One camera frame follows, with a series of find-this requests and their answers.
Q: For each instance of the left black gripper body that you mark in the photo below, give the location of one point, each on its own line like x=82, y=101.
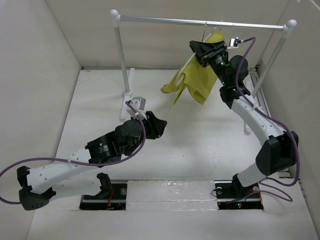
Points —
x=144, y=122

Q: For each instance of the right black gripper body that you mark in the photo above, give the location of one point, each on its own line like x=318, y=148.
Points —
x=215, y=56

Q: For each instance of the yellow trousers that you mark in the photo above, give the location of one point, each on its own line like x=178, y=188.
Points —
x=198, y=80

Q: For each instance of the beige plastic hanger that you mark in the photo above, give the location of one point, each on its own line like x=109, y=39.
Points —
x=179, y=77

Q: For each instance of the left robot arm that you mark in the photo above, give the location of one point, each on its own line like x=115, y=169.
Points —
x=43, y=184

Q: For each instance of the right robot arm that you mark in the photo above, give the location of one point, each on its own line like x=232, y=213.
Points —
x=279, y=145

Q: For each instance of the white clothes rack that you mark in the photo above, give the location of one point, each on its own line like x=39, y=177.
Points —
x=128, y=76

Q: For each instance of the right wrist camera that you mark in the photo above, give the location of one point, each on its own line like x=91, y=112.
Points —
x=234, y=43

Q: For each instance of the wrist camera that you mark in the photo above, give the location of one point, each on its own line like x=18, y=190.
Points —
x=136, y=108
x=234, y=43

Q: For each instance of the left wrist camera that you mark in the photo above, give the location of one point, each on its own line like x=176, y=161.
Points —
x=136, y=108

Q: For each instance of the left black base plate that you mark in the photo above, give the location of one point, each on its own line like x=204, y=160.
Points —
x=116, y=201

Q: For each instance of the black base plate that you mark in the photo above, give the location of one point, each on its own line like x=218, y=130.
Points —
x=230, y=198
x=116, y=201

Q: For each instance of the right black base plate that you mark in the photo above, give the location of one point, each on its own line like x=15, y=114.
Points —
x=230, y=198

